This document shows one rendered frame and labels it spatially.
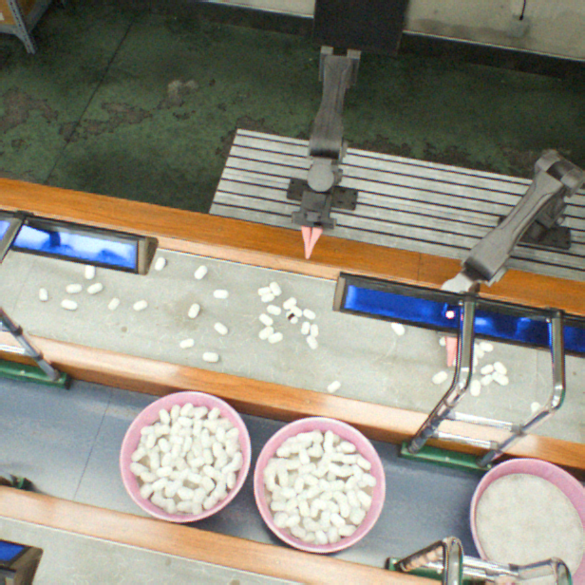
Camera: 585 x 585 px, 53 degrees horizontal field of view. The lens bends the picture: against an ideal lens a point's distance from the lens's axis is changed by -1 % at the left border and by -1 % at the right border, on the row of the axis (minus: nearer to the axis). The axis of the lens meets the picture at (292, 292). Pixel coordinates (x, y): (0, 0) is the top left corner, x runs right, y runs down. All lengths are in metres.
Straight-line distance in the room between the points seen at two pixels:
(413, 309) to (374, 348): 0.35
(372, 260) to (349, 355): 0.26
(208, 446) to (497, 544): 0.62
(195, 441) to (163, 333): 0.27
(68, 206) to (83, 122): 1.37
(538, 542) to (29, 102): 2.73
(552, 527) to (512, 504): 0.09
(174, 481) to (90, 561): 0.21
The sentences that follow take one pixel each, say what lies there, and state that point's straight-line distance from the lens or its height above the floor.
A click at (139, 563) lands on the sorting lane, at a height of 0.74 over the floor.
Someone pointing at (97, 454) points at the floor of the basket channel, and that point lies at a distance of 1.41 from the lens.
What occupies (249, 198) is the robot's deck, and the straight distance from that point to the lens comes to 1.70.
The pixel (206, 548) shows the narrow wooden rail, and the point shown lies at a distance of 1.24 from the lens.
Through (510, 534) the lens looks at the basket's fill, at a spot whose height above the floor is 0.73.
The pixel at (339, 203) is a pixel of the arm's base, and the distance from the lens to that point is 1.68.
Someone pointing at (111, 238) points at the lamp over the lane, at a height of 1.10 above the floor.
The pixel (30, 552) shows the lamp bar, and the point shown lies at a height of 1.07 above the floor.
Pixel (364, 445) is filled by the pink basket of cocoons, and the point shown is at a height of 0.75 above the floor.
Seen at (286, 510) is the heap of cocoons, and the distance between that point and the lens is 1.27.
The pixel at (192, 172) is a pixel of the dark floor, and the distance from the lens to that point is 2.67.
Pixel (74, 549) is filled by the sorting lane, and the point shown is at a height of 0.74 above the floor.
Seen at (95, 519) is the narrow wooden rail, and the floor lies 0.76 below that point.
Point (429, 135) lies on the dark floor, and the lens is 2.90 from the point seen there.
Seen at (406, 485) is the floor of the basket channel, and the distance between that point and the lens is 1.37.
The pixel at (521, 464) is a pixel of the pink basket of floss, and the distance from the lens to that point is 1.37.
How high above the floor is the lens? 1.99
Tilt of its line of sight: 60 degrees down
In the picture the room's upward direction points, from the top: 4 degrees clockwise
